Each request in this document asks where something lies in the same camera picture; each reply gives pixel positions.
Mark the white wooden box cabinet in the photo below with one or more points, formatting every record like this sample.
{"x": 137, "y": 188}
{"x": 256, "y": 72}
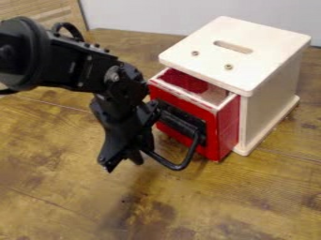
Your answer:
{"x": 253, "y": 60}

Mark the red drawer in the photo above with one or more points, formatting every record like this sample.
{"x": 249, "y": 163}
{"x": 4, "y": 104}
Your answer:
{"x": 202, "y": 104}

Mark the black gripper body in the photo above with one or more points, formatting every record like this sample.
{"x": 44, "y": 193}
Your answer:
{"x": 122, "y": 113}

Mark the black metal drawer handle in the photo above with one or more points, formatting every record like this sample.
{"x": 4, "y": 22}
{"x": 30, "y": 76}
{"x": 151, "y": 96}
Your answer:
{"x": 186, "y": 124}

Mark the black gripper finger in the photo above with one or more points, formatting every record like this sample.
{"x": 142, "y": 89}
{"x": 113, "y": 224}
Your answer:
{"x": 134, "y": 156}
{"x": 147, "y": 140}

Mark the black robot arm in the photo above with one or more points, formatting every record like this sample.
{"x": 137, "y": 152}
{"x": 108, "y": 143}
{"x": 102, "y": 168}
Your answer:
{"x": 55, "y": 58}

